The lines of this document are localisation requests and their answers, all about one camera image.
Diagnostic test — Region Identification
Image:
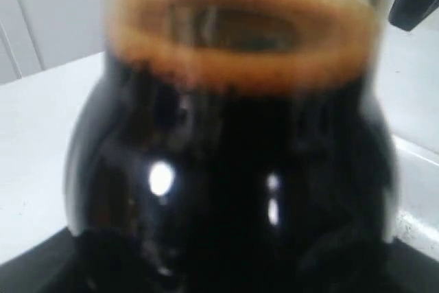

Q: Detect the white cabinet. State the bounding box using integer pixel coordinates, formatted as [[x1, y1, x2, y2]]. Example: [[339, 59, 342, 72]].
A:
[[1, 0, 103, 83]]

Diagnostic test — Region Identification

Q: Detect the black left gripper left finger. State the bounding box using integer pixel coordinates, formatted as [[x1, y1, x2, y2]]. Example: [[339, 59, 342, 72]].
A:
[[1, 229, 89, 292]]

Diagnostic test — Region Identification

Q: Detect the dark soy sauce bottle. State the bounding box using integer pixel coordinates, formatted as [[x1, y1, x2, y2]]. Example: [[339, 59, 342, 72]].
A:
[[65, 0, 397, 292]]

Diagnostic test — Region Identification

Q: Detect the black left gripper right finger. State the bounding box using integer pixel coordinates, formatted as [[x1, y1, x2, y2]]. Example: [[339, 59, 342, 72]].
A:
[[373, 239, 438, 293]]

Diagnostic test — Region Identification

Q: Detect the white square plastic tray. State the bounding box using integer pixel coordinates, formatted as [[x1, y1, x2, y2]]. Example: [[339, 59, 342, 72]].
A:
[[393, 136, 438, 260]]

